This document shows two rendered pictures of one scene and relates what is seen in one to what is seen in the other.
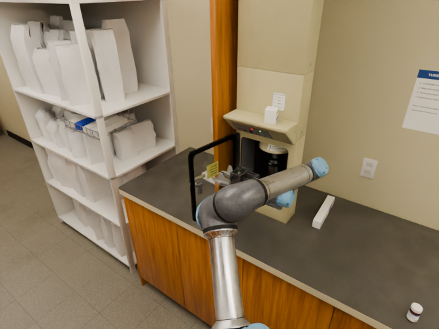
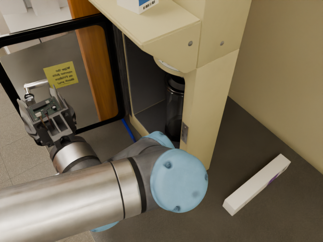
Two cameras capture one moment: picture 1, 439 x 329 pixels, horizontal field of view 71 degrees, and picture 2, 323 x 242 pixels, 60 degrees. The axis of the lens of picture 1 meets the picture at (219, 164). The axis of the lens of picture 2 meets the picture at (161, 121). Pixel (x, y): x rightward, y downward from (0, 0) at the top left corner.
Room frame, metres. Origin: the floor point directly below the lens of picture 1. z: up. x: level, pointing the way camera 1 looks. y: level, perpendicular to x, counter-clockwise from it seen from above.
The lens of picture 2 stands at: (0.83, -0.41, 1.75)
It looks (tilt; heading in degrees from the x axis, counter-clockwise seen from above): 50 degrees down; 18
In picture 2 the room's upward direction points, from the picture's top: straight up
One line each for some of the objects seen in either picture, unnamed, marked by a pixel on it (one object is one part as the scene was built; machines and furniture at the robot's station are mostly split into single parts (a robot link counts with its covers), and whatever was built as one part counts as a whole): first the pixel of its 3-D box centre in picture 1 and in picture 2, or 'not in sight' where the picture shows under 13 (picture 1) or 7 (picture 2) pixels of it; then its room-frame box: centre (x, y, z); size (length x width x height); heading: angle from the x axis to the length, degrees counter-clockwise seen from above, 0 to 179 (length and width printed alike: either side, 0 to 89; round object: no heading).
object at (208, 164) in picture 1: (213, 177); (68, 88); (1.31, 0.03, 1.19); 0.30 x 0.01 x 0.40; 133
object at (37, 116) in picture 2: (245, 181); (57, 131); (1.09, -0.11, 1.31); 0.12 x 0.08 x 0.09; 53
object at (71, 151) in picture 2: not in sight; (74, 162); (1.04, -0.17, 1.30); 0.08 x 0.05 x 0.08; 143
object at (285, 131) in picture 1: (259, 128); (123, 16); (1.29, -0.18, 1.46); 0.32 x 0.12 x 0.10; 53
